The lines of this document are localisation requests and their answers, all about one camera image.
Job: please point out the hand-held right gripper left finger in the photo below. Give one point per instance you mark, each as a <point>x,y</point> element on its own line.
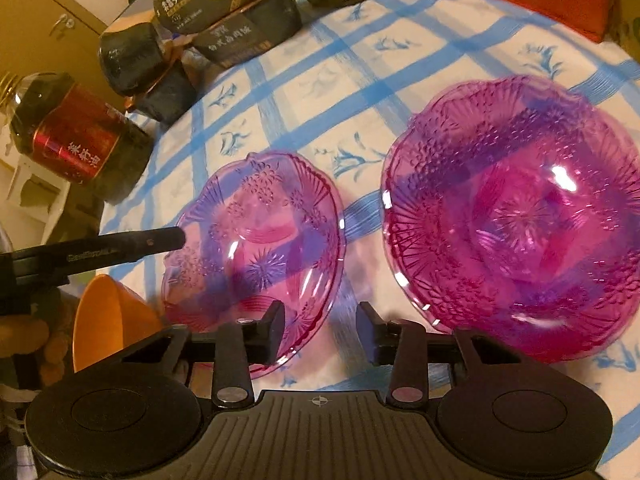
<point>270,332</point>

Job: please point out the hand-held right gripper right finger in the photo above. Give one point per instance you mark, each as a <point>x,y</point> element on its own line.
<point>369,332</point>

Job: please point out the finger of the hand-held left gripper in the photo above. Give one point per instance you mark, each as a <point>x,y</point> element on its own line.
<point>125,250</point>

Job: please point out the orange bowl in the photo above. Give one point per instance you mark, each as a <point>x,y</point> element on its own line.
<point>110,315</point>

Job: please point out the small purple glass plate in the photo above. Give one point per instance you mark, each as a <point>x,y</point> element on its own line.
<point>260,230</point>

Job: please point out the large purple glass plate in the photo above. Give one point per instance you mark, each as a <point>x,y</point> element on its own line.
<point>515,220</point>

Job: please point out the person's left hand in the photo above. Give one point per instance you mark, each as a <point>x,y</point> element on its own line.
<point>55,340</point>

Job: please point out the white stool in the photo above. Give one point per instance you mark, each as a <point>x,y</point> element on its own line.
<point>35,185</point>

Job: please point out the oil bottle with red label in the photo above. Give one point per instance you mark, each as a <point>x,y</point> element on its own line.
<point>75,135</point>

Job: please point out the dark plastic bottle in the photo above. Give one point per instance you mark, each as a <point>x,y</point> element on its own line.
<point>135,60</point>

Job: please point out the blue checked tablecloth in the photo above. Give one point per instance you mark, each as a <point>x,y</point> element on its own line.
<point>310,105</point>

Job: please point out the beige cabinet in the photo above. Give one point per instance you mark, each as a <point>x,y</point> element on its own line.
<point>45,25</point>

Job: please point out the cardboard box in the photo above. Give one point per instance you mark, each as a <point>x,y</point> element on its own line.
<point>627,5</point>

